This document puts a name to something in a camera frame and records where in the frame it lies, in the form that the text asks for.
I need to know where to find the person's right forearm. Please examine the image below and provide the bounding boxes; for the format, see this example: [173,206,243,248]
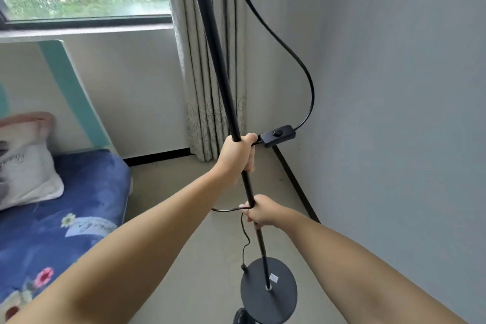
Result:
[273,208,470,324]

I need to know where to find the person's left hand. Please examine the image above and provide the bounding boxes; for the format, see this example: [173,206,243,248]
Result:
[215,133,259,186]

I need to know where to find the person's right hand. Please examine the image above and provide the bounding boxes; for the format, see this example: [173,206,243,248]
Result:
[239,195,285,228]

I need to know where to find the person's left forearm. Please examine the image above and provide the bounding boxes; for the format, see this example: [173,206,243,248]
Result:
[7,167,238,324]

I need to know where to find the blue floral bed sheet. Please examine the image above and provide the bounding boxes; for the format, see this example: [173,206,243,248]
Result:
[0,149,134,324]

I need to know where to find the black floor lamp stand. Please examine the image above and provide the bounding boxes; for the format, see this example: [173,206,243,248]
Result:
[185,0,299,324]

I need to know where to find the teal and white headboard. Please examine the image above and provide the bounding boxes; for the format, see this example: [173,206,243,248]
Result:
[0,40,117,154]

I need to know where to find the black power cord with switch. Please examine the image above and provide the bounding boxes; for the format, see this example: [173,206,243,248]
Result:
[211,0,316,274]

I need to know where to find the black shoe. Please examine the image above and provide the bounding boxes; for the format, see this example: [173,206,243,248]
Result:
[233,307,259,324]

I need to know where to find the black baseboard strip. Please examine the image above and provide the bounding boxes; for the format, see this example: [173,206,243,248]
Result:
[123,148,191,167]
[271,145,322,224]

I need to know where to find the white and pink pillow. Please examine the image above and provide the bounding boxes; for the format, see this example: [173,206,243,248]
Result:
[0,111,65,211]

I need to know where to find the beige patterned curtain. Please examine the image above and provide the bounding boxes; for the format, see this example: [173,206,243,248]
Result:
[164,0,250,163]

